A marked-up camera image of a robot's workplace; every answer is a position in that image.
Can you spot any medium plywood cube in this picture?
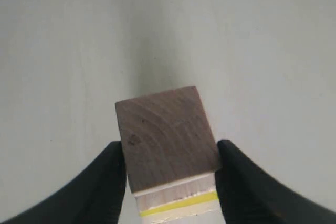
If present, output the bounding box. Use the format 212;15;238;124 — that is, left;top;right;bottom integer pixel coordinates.
133;172;215;211

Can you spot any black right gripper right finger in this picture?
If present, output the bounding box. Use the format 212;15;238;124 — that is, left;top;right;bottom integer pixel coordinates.
215;140;335;223

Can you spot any yellow cube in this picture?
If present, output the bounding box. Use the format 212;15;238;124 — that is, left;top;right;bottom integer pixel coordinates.
140;191;218;217

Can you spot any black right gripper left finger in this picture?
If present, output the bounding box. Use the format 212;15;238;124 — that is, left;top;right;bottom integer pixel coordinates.
5;141;127;223

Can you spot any small wooden cube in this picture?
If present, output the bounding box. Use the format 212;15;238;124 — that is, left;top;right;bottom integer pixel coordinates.
115;86;222;193

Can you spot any large light wooden cube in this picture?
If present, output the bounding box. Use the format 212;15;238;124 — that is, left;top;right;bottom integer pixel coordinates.
141;199;220;223

